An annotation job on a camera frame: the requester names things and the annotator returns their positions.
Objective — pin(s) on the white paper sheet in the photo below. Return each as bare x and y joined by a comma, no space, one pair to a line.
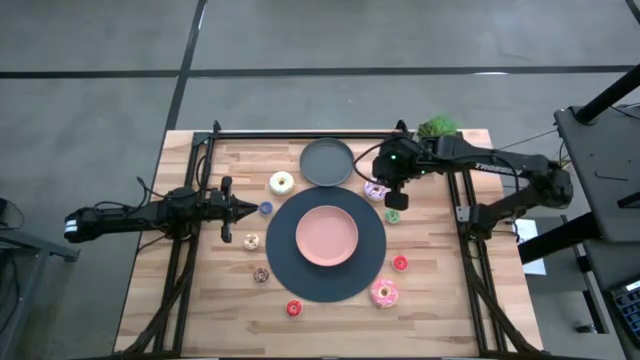
535,265

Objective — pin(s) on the large pink donut white drizzle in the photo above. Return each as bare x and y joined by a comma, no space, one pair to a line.
376,295

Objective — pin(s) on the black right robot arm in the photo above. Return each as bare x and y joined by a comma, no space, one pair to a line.
500,167

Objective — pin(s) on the small white iced donut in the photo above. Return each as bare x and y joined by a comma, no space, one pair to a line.
246,242

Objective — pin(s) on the dark round woven placemat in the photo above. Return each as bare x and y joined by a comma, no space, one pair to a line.
280,250

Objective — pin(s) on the grey metal stand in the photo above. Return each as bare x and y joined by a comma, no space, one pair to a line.
40,247

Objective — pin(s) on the potted plant patterned white pot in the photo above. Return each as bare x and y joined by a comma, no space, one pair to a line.
437,126

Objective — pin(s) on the black crossbar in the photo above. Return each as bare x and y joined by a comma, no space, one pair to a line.
555,240

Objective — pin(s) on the keyboard with blue keys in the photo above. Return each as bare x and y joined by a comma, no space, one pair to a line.
631,307

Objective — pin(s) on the silver metal bracket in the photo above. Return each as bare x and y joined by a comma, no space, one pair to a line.
462,214

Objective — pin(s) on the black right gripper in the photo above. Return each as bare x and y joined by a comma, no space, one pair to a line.
397,162

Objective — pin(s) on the small chocolate donut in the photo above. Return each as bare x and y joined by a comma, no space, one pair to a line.
256,276

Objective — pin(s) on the large lilac donut chocolate drizzle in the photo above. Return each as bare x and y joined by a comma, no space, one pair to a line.
370,192

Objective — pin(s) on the large cream white donut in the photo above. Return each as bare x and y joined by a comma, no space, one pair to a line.
275,187

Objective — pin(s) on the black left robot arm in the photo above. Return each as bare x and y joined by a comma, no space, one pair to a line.
125,215

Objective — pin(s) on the black slanted pole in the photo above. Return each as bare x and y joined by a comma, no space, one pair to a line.
607,92

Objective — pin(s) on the black aluminium table frame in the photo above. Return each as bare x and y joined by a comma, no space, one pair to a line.
300,134

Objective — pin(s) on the small green donut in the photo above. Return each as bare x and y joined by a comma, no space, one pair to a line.
388,216

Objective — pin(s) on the dark grey workstation table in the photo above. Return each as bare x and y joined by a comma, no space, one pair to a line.
600,165

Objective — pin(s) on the pink plate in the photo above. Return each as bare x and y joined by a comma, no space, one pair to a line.
325,235

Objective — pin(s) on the small red iced donut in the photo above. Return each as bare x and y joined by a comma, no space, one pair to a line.
395,263

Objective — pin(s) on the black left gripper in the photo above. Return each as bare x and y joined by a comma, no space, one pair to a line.
227,210

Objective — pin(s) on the small red donut dark drizzle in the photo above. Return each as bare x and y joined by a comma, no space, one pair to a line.
289,308

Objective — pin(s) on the dark grey plate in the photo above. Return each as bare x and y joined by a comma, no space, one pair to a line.
325,162

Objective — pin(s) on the small blue donut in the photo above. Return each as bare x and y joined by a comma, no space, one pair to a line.
270,208

